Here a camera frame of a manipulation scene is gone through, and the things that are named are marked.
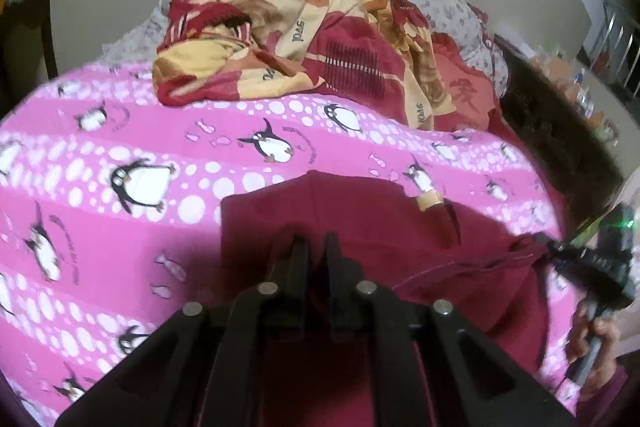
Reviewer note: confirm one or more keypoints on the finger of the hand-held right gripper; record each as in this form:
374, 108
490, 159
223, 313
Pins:
542, 244

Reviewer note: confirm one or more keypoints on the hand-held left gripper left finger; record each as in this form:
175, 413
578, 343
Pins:
300, 259

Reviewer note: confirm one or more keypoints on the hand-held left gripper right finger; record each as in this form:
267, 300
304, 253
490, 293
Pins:
334, 259

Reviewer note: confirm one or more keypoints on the maroon sweatshirt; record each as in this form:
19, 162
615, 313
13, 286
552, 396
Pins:
375, 217

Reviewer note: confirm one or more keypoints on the person's right forearm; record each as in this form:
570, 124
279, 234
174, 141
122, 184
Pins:
607, 394

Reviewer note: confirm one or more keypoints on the person's right hand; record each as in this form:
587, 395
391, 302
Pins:
612, 339

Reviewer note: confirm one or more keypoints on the pink penguin print bed sheet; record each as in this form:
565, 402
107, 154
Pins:
200, 157

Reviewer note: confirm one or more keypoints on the blue plastic bottle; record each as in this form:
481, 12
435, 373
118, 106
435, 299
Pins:
584, 94

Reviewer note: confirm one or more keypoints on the red blanket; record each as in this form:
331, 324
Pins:
465, 72

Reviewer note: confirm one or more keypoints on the red and yellow patterned quilt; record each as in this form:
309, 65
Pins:
350, 37

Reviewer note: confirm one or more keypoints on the dark wooden furniture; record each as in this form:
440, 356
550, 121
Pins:
30, 32

